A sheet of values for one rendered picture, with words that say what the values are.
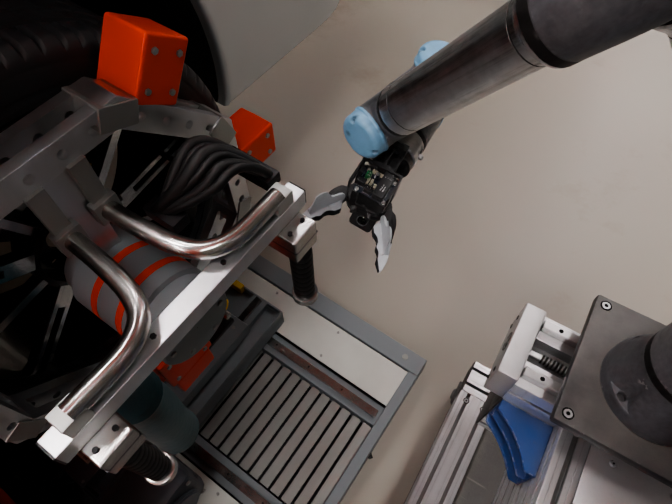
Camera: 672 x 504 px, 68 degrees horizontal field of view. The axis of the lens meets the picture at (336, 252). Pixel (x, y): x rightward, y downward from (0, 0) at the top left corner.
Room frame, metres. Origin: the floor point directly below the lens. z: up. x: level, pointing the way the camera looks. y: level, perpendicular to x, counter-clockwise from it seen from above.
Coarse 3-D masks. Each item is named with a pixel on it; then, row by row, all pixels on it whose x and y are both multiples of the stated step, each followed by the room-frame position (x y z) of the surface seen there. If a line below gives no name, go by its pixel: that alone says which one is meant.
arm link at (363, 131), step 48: (528, 0) 0.42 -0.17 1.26; (576, 0) 0.39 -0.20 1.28; (624, 0) 0.38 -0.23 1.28; (480, 48) 0.45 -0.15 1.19; (528, 48) 0.40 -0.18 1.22; (576, 48) 0.39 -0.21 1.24; (384, 96) 0.54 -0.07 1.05; (432, 96) 0.48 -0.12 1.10; (480, 96) 0.45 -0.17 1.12; (384, 144) 0.52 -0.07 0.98
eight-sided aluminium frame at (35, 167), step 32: (64, 96) 0.46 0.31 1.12; (96, 96) 0.46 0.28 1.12; (128, 96) 0.48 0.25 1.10; (32, 128) 0.41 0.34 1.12; (64, 128) 0.41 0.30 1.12; (96, 128) 0.43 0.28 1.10; (128, 128) 0.46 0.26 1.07; (160, 128) 0.49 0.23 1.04; (192, 128) 0.53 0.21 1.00; (224, 128) 0.57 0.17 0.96; (0, 160) 0.38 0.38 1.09; (32, 160) 0.36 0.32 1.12; (64, 160) 0.38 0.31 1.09; (0, 192) 0.32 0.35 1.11; (32, 192) 0.34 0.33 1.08; (224, 192) 0.59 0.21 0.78; (224, 224) 0.55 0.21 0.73; (64, 384) 0.25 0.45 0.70; (0, 416) 0.17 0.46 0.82; (32, 416) 0.18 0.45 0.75
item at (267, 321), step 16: (240, 288) 0.70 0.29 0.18; (240, 304) 0.66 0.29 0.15; (256, 304) 0.65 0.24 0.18; (256, 320) 0.61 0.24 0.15; (272, 320) 0.60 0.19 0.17; (256, 336) 0.56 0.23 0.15; (240, 352) 0.51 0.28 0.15; (256, 352) 0.52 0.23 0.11; (224, 368) 0.46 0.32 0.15; (240, 368) 0.47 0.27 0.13; (208, 384) 0.42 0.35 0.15; (224, 384) 0.42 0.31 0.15; (192, 400) 0.37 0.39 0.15; (208, 400) 0.37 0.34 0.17
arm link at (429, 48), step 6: (426, 42) 0.68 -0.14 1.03; (432, 42) 0.68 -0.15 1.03; (438, 42) 0.68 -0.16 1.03; (444, 42) 0.68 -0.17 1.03; (420, 48) 0.67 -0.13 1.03; (426, 48) 0.66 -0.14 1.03; (432, 48) 0.67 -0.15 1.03; (438, 48) 0.67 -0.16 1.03; (420, 54) 0.65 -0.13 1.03; (426, 54) 0.65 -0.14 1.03; (432, 54) 0.65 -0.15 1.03; (414, 60) 0.66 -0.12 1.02; (420, 60) 0.64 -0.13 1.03; (414, 66) 0.66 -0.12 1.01
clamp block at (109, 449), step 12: (108, 420) 0.13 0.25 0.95; (120, 420) 0.13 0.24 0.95; (108, 432) 0.12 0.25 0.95; (120, 432) 0.12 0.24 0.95; (132, 432) 0.12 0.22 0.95; (96, 444) 0.11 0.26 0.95; (108, 444) 0.11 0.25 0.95; (120, 444) 0.11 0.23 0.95; (132, 444) 0.11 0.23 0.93; (96, 456) 0.09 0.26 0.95; (108, 456) 0.09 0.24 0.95; (120, 456) 0.10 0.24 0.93; (108, 468) 0.09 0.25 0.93; (120, 468) 0.09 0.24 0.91
